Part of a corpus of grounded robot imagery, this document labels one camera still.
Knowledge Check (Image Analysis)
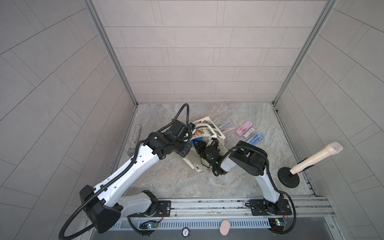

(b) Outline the floral canvas tote bag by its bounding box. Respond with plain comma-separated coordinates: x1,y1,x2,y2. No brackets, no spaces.
183,117,227,172

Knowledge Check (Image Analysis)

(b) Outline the clear case pink compass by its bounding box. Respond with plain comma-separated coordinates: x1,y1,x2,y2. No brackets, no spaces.
219,120,237,134

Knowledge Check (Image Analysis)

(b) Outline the pink compass set case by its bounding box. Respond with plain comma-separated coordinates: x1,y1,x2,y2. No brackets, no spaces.
235,120,253,137

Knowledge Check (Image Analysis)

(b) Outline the clear plastic stationery box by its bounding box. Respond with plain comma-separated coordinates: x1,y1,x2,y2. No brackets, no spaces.
243,128,255,139

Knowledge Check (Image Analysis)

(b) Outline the blue plastic case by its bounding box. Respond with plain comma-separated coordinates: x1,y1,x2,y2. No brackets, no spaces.
246,132,264,146
190,137,207,146

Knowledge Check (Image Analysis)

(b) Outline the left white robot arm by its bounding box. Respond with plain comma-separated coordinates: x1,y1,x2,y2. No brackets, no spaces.
80,120,196,234

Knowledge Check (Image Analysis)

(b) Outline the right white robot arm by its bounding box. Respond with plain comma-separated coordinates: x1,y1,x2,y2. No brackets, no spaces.
192,139,284,212

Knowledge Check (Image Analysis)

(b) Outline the glittery silver tube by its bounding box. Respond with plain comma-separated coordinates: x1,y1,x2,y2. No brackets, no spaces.
127,125,142,159

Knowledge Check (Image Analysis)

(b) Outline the beige oval button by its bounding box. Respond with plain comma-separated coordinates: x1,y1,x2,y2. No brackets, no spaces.
220,220,231,236

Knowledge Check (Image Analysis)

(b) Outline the black round microphone base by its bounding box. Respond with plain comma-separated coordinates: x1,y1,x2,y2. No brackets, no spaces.
278,167,300,189

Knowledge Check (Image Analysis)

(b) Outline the left green circuit board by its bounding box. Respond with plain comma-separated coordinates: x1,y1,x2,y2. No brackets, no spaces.
139,221,159,230

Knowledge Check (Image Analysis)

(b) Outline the green circuit board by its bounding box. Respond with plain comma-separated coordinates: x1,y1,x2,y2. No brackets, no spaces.
268,218,287,233
139,221,159,230

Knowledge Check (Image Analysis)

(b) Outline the right green circuit board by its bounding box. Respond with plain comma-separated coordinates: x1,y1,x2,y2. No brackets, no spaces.
268,218,287,233

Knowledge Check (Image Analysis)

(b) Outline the beige microphone on stand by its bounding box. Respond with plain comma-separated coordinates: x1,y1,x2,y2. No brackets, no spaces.
290,142,344,175

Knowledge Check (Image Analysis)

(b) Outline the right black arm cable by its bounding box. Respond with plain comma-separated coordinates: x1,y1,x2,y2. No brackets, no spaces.
211,145,297,235

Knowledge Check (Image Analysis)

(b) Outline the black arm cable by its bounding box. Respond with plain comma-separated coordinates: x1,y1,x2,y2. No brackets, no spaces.
211,145,297,235
58,140,145,240

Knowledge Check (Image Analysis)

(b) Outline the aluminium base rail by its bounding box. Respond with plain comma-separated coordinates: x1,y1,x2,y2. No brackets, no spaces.
111,196,335,231

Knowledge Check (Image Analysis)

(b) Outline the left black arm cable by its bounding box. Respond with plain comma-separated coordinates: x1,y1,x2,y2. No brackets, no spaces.
58,140,145,240

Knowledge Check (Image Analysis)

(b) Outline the left aluminium frame post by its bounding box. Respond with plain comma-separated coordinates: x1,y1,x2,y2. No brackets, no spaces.
83,0,138,108

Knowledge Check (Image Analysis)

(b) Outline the aluminium corner frame post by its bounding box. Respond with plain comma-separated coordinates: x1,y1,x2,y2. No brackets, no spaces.
272,0,338,106

